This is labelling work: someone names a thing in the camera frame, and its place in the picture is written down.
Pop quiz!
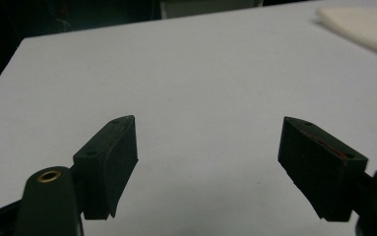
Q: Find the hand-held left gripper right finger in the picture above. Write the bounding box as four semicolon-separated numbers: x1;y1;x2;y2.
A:
277;116;369;222

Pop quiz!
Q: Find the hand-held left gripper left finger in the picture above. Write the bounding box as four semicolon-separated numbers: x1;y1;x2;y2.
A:
72;114;140;220

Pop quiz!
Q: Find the white cloth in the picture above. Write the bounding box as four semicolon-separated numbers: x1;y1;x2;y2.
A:
314;5;377;60

